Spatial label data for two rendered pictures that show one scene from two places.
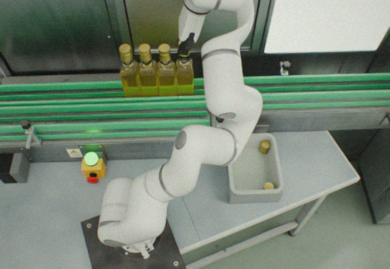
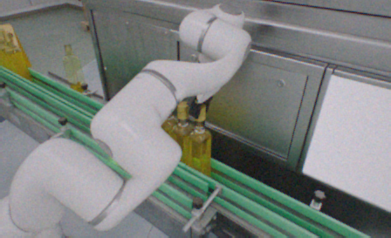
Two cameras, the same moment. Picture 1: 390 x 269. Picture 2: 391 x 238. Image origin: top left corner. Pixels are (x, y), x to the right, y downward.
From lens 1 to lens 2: 62 cm
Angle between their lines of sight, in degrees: 35
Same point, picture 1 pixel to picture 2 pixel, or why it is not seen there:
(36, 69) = not seen: hidden behind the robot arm
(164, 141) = (149, 201)
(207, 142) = (58, 166)
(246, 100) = (133, 139)
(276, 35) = (319, 153)
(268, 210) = not seen: outside the picture
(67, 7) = (146, 54)
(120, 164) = not seen: hidden behind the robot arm
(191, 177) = (13, 197)
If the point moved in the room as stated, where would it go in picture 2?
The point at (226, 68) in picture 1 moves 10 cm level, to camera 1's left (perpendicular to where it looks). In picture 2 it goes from (135, 87) to (95, 69)
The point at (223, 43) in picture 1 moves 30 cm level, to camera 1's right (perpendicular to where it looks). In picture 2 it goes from (158, 64) to (363, 139)
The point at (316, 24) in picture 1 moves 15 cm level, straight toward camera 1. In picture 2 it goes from (378, 161) to (333, 184)
